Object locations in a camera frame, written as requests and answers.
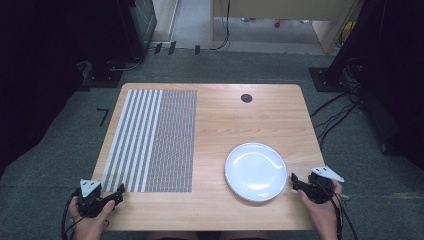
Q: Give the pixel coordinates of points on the black floor tape strip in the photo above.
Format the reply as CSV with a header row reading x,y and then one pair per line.
x,y
158,48

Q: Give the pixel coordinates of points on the white round plate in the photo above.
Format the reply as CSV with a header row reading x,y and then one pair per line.
x,y
255,171

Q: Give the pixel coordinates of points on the black stand base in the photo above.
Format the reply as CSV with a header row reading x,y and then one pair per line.
x,y
323,80
103,77

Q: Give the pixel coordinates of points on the black floor tape corner mark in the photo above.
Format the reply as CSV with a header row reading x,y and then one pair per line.
x,y
104,115

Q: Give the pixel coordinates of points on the person's right hand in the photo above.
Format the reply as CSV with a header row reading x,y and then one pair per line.
x,y
321,213

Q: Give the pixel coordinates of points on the black curtain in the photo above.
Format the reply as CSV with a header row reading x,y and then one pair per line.
x,y
393,66
40,66

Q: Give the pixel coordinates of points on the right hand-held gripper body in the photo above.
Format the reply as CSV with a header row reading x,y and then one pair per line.
x,y
318,191

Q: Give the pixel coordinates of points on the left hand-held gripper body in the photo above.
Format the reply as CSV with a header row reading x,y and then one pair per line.
x,y
90,203

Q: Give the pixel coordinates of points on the grey white striped placemat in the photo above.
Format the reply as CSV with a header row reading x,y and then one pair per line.
x,y
156,140

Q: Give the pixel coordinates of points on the person's left hand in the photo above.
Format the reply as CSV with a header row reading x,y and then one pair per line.
x,y
87,226

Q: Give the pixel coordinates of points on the dark cabinet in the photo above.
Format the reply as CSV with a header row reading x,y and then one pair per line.
x,y
141,23

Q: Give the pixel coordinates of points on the light wooden desk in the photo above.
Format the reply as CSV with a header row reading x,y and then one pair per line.
x,y
283,8

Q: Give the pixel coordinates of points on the yellow item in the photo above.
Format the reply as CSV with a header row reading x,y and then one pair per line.
x,y
348,31

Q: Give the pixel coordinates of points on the small red item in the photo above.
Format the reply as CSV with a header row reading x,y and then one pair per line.
x,y
277,22

